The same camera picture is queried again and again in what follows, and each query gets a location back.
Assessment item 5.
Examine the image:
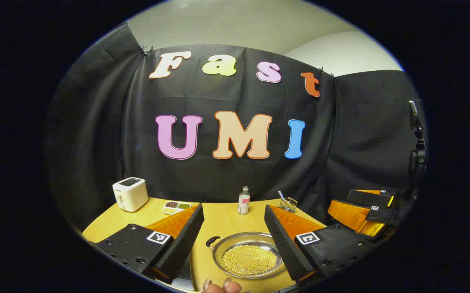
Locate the clear bottle with pink label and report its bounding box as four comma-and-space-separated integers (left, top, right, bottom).
237, 186, 251, 215

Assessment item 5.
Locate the white divided dish of beans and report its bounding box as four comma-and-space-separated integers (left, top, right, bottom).
162, 201, 191, 215

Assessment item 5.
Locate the pile of yellow soybeans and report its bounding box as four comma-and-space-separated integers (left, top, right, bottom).
222, 244, 279, 276

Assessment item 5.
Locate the wire mesh holder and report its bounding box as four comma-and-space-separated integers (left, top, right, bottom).
279, 197, 298, 213

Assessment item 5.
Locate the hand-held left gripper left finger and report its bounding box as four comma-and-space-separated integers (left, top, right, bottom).
96, 203, 205, 285

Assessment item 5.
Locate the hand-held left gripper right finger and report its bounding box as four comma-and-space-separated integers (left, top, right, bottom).
264, 204, 378, 284

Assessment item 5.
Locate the steel pot with black handles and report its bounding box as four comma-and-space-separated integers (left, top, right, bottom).
206, 232, 290, 280

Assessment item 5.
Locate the white toaster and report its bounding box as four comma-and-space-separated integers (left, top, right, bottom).
112, 177, 149, 212

